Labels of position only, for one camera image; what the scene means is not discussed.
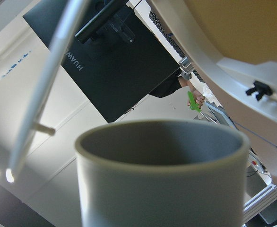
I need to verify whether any black keyboard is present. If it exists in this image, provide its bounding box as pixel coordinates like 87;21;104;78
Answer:
149;10;205;83

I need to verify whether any black monitor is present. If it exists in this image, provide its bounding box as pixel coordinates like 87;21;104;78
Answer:
22;0;182;123

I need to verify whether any seated person in black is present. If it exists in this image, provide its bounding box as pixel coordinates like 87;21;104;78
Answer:
149;68;205;108

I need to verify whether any green-handled reacher grabber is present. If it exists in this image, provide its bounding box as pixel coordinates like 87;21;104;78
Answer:
187;91;213;121

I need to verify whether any white mug with handle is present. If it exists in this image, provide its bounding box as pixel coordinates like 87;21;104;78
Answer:
75;120;250;227

